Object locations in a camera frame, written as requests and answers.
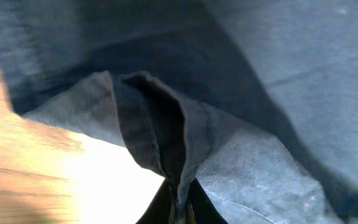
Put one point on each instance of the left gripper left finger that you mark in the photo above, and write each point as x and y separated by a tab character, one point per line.
159	210

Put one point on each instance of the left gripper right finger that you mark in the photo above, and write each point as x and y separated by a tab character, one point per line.
200	208

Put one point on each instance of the navy blue shorts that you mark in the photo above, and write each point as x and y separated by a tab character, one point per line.
257	100

